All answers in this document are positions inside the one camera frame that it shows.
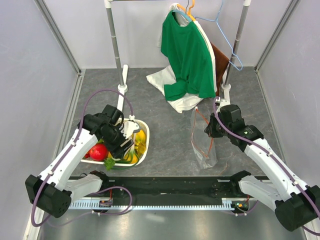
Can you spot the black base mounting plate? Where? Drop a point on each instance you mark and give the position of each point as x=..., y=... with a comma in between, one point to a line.
x=176, y=190

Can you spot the brown cloth garment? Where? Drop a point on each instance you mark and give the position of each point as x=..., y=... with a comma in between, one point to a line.
x=221, y=64

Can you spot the white plastic food basket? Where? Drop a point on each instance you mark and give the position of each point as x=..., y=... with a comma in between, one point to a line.
x=146, y=129

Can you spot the clothes rack pole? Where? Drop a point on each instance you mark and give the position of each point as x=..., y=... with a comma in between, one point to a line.
x=234, y=60
x=121, y=69

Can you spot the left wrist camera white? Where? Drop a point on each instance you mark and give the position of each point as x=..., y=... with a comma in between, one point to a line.
x=130, y=127

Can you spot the white cloth garment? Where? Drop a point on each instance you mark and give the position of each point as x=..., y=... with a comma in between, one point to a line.
x=167, y=76

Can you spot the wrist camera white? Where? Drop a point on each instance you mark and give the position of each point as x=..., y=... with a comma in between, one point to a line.
x=220, y=103
x=130, y=127

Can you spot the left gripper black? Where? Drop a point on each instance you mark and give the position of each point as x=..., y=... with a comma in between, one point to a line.
x=117, y=151

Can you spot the red toy apple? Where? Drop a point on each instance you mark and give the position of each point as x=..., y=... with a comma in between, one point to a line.
x=98, y=152

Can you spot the clothes rack left pole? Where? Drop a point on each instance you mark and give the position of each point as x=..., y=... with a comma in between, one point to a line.
x=121, y=69

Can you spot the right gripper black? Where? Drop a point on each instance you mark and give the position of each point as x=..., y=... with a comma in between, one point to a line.
x=210, y=129

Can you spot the yellow toy banana bunch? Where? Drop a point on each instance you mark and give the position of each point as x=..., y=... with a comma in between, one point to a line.
x=140, y=143

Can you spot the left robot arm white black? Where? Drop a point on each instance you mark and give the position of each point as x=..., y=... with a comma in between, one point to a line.
x=50, y=191

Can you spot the clear zip top bag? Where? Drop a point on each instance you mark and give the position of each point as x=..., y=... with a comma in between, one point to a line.
x=202, y=144

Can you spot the orange hanger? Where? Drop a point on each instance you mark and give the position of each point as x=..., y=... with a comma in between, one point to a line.
x=188, y=9

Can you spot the clothes rack right pole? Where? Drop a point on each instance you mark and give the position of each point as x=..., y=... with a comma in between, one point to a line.
x=234, y=60

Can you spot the blue wire hanger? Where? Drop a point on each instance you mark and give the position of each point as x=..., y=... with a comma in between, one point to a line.
x=216, y=21

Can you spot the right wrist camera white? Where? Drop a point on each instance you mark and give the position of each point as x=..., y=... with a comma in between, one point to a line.
x=220, y=103

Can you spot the green T-shirt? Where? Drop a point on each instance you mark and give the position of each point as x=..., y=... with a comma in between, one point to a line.
x=189, y=58

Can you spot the green toy scallion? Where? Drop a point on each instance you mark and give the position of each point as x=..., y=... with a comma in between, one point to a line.
x=130, y=159

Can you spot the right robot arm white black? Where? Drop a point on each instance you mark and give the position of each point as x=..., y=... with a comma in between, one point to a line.
x=294, y=202

